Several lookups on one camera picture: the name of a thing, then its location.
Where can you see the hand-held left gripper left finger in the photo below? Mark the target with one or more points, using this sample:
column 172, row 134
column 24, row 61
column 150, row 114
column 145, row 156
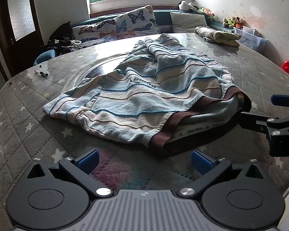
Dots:
column 88, row 160

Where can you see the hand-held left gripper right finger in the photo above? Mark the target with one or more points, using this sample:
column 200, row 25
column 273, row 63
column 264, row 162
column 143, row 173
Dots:
column 201, row 161

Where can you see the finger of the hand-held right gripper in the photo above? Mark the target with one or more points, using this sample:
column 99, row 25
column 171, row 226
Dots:
column 250, row 121
column 283, row 100

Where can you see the blue striped towel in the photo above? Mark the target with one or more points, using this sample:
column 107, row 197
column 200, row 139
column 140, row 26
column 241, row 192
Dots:
column 134, row 101

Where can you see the pile of black clothes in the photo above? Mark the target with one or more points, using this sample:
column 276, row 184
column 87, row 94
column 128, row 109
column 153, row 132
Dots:
column 62, row 32

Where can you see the clear plastic storage box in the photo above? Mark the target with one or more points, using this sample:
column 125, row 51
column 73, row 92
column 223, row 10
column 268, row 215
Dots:
column 250, row 41

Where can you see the small white plastic box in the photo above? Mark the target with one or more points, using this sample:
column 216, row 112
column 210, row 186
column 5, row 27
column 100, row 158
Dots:
column 250, row 30

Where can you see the brown plush toy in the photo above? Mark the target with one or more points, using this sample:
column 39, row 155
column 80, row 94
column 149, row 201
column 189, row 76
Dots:
column 238, row 21

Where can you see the folded pale yellow garment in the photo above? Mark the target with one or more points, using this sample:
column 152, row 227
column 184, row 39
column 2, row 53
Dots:
column 216, row 35

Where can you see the small grey flat object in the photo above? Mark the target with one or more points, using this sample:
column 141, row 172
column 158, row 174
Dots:
column 207, row 39

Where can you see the small metal tool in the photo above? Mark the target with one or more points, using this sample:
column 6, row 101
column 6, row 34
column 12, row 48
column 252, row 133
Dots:
column 43, row 74

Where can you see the blue chair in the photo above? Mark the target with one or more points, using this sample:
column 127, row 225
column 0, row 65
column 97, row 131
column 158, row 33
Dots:
column 44, row 56

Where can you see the pink plush toy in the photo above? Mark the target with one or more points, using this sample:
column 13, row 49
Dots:
column 207, row 11

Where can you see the white pillow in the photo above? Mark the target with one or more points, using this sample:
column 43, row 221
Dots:
column 187, row 21

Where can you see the long butterfly print cushion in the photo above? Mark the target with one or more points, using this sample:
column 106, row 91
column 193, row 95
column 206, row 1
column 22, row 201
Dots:
column 91, row 30

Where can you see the black and white plush toy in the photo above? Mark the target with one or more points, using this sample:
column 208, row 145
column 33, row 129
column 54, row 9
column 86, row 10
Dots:
column 186, row 5

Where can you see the dark door with frosted glass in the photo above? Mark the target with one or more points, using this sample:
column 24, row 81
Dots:
column 0, row 41

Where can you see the large butterfly print pillow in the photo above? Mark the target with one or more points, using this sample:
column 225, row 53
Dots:
column 137, row 19

